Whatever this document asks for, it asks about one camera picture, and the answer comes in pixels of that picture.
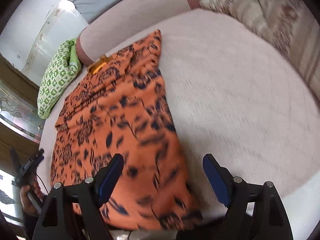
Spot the left hand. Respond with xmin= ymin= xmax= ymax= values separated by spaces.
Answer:
xmin=19 ymin=174 xmax=43 ymax=217

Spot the wooden glass cabinet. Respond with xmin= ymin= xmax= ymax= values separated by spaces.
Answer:
xmin=1 ymin=56 xmax=44 ymax=176

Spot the green white patterned pillow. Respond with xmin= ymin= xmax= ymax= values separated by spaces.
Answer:
xmin=37 ymin=39 xmax=81 ymax=119

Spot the pink bolster cushion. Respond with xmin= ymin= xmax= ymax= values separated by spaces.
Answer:
xmin=76 ymin=0 xmax=200 ymax=66

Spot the orange black floral garment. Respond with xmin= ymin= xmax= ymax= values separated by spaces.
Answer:
xmin=50 ymin=30 xmax=202 ymax=230

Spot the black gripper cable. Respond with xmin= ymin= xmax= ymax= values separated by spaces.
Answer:
xmin=35 ymin=172 xmax=51 ymax=197

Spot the beige striped blanket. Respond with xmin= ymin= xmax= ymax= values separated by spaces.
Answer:
xmin=200 ymin=0 xmax=319 ymax=96

